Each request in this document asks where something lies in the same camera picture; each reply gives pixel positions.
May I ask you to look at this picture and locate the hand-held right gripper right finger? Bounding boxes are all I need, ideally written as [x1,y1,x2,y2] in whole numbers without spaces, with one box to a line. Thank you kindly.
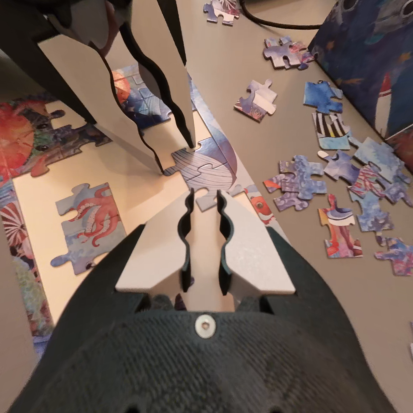
[216,190,297,303]

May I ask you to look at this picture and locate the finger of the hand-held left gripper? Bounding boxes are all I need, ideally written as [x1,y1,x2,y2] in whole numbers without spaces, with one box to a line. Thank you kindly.
[37,34,163,176]
[119,0,197,150]

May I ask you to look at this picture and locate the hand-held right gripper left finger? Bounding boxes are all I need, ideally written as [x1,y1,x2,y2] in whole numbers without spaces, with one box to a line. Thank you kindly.
[114,189,196,297]

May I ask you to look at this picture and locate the cream jigsaw puzzle tray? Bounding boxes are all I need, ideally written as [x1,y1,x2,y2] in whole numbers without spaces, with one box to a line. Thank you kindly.
[0,63,291,359]

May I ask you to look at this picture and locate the pale striped whale puzzle piece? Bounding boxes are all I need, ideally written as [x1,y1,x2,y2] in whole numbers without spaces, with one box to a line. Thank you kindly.
[185,163,246,212]

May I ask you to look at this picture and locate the white banded purple puzzle piece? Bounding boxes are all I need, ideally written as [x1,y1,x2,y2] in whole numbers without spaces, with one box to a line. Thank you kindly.
[234,79,278,124]

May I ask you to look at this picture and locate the dark cornered whale puzzle piece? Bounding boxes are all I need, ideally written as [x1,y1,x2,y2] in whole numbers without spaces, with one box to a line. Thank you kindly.
[163,147,226,176]

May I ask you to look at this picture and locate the assembled pufferfish puzzle section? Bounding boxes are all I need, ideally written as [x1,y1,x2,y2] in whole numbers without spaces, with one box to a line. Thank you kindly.
[32,63,172,178]

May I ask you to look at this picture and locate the octopus puzzle piece with eye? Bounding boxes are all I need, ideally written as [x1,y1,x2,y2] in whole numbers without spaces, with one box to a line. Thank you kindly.
[50,223,127,276]

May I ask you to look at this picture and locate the shell pattern puzzle piece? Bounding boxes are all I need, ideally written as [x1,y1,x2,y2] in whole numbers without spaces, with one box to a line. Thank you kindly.
[203,0,241,26]

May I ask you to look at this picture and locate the octopus puzzle piece pair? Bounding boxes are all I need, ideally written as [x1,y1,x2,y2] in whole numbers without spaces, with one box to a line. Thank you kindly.
[55,182,122,233]

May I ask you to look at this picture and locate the scattered loose puzzle pieces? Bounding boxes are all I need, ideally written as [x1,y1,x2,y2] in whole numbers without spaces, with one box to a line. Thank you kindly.
[263,35,413,276]

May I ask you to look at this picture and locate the black cable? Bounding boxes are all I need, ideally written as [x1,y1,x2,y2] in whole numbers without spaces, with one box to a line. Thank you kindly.
[239,0,324,31]

